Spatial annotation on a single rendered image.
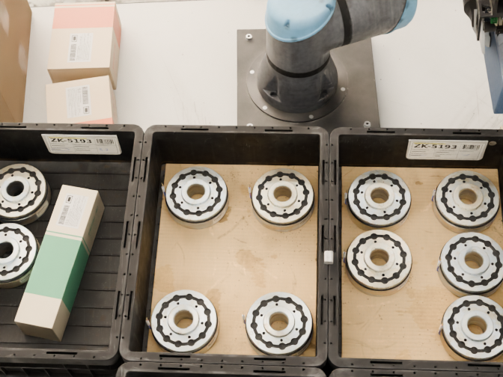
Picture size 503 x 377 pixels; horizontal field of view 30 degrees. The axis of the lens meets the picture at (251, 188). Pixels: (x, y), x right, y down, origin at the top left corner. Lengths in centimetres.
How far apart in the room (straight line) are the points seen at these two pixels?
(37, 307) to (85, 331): 9
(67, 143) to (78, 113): 18
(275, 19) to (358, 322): 52
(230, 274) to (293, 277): 10
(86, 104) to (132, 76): 15
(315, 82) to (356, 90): 11
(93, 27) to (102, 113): 20
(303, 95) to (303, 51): 11
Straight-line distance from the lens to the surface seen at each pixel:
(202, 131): 152
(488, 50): 143
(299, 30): 159
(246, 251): 153
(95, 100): 178
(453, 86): 186
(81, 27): 188
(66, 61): 184
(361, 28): 165
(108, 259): 155
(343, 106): 176
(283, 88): 171
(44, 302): 148
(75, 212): 153
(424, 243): 154
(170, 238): 155
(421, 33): 193
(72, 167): 164
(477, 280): 149
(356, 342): 147
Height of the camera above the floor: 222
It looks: 61 degrees down
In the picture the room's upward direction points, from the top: 6 degrees counter-clockwise
